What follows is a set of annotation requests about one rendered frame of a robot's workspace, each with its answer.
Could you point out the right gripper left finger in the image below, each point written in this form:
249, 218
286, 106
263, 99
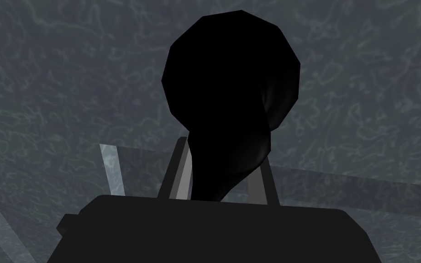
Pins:
177, 175

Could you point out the black round door knob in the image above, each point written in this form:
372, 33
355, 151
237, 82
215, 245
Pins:
228, 80

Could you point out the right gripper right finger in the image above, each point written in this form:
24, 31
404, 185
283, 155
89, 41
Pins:
262, 184

